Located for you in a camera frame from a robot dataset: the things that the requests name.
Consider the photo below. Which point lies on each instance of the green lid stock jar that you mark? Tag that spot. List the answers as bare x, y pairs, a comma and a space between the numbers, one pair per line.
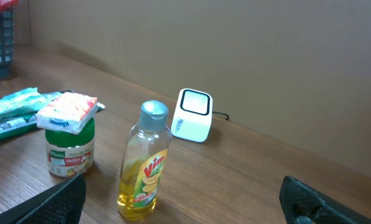
70, 154

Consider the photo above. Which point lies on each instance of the white barcode scanner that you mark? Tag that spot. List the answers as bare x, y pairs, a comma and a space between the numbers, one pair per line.
193, 115

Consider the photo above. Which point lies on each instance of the orange white tissue pack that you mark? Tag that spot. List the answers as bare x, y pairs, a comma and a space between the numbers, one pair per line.
68, 113

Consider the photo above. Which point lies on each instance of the green 3M gloves packet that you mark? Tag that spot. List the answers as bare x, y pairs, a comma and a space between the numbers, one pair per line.
23, 123

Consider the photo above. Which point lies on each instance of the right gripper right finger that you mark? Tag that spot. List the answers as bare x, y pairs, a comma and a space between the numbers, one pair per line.
302, 204

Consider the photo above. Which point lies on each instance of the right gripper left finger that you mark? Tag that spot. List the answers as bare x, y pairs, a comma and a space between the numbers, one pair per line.
60, 204

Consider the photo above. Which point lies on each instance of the mint green wipes packet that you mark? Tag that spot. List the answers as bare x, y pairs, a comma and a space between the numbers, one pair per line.
25, 101

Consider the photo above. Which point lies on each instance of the yellow dish soap bottle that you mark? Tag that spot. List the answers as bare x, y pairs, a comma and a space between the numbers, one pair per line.
143, 161

